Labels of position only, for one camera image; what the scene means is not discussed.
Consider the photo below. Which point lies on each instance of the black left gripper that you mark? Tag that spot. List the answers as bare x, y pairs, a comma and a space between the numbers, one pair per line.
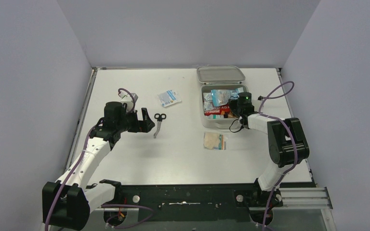
140, 121

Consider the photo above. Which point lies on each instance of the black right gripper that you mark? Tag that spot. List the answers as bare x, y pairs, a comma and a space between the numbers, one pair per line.
234, 104

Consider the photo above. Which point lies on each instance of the black handled scissors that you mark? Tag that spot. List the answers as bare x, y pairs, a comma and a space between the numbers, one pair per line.
159, 118

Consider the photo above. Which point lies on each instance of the red first aid pouch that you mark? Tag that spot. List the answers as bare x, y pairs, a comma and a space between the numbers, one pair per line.
221, 110

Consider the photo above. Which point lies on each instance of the brown bottle orange cap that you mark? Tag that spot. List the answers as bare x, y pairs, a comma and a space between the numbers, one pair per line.
230, 115

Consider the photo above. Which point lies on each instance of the blue mask packet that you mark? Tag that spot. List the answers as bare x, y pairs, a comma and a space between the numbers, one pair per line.
222, 97

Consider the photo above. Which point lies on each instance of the white plastic bottle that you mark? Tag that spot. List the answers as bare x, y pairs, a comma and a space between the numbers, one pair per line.
215, 117

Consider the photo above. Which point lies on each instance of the clear bag of wipes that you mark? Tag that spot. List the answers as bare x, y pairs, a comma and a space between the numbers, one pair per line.
207, 101

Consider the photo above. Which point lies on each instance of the white blue label packet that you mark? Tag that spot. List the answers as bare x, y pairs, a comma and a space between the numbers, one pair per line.
169, 98

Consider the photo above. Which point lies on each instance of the beige gauze packet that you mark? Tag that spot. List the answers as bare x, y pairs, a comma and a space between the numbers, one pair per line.
214, 141

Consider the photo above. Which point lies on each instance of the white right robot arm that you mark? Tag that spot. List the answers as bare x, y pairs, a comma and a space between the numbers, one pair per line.
287, 144

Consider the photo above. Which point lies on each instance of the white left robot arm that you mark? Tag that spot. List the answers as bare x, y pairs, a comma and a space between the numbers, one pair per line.
66, 202

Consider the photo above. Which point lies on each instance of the grey open storage box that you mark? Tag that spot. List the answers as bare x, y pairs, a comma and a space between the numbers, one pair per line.
219, 85

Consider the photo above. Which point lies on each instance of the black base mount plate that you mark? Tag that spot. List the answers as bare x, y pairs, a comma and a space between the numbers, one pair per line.
199, 202

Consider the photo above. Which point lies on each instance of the aluminium frame rail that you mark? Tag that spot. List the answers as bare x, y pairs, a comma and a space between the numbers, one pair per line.
305, 198

